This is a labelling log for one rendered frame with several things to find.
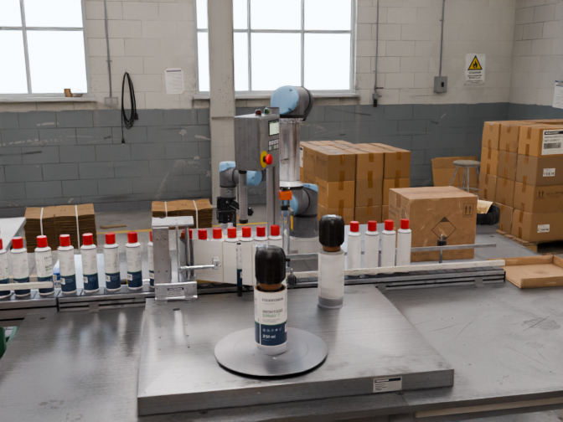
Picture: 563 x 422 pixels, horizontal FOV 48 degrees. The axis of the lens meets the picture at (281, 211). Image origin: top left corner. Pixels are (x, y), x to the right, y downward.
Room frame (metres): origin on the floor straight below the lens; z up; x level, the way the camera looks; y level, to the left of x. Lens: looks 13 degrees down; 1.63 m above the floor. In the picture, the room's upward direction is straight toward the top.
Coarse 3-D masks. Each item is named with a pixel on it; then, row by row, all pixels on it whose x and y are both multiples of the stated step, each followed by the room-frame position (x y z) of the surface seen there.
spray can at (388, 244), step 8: (392, 224) 2.26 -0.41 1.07; (384, 232) 2.26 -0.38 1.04; (392, 232) 2.25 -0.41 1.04; (384, 240) 2.25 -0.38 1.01; (392, 240) 2.25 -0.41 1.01; (384, 248) 2.25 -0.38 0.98; (392, 248) 2.25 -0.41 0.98; (384, 256) 2.25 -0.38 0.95; (392, 256) 2.25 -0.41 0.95; (384, 264) 2.25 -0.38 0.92; (392, 264) 2.25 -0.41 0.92; (392, 272) 2.25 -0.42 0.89
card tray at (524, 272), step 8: (528, 256) 2.51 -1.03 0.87; (536, 256) 2.52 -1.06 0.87; (544, 256) 2.52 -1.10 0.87; (552, 256) 2.53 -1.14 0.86; (512, 264) 2.50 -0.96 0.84; (520, 264) 2.51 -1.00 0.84; (528, 264) 2.51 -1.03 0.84; (536, 264) 2.52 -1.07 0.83; (544, 264) 2.52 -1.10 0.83; (552, 264) 2.52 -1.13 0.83; (560, 264) 2.47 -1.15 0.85; (512, 272) 2.41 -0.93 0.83; (520, 272) 2.41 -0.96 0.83; (528, 272) 2.41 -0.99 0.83; (536, 272) 2.41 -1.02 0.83; (544, 272) 2.41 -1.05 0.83; (552, 272) 2.41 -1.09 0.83; (560, 272) 2.41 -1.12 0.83; (512, 280) 2.31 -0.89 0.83; (520, 280) 2.31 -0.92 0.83; (528, 280) 2.23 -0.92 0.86; (536, 280) 2.24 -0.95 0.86; (544, 280) 2.24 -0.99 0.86; (552, 280) 2.25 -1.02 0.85; (560, 280) 2.26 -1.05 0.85; (520, 288) 2.23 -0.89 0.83
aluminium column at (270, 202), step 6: (270, 108) 2.32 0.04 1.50; (276, 108) 2.32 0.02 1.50; (276, 114) 2.32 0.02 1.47; (270, 168) 2.32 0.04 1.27; (276, 168) 2.32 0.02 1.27; (270, 174) 2.32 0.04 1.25; (276, 174) 2.32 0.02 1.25; (270, 180) 2.32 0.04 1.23; (276, 180) 2.32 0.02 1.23; (270, 186) 2.32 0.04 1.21; (276, 186) 2.32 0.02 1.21; (270, 192) 2.32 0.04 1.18; (276, 192) 2.32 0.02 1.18; (270, 198) 2.32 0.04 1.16; (276, 198) 2.32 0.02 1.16; (270, 204) 2.32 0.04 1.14; (276, 204) 2.32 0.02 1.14; (270, 210) 2.32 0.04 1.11; (276, 210) 2.32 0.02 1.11; (270, 216) 2.32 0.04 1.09; (276, 216) 2.32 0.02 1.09; (270, 222) 2.32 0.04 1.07; (276, 222) 2.32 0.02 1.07; (270, 228) 2.32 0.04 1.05; (270, 234) 2.32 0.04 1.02
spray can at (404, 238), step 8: (400, 224) 2.28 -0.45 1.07; (408, 224) 2.28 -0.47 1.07; (400, 232) 2.27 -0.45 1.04; (408, 232) 2.26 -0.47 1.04; (400, 240) 2.27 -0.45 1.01; (408, 240) 2.26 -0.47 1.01; (400, 248) 2.27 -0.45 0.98; (408, 248) 2.27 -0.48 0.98; (400, 256) 2.27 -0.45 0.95; (408, 256) 2.27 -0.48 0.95; (400, 264) 2.27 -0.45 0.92; (408, 264) 2.27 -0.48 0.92; (400, 272) 2.26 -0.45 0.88; (408, 272) 2.27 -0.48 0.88
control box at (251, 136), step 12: (240, 120) 2.21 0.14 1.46; (252, 120) 2.19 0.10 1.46; (264, 120) 2.21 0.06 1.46; (240, 132) 2.21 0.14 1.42; (252, 132) 2.19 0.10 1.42; (264, 132) 2.21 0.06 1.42; (240, 144) 2.21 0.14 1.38; (252, 144) 2.19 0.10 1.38; (264, 144) 2.21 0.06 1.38; (240, 156) 2.21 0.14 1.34; (252, 156) 2.19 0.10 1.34; (264, 156) 2.21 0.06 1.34; (276, 156) 2.30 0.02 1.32; (240, 168) 2.21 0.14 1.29; (252, 168) 2.19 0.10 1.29; (264, 168) 2.22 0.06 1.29
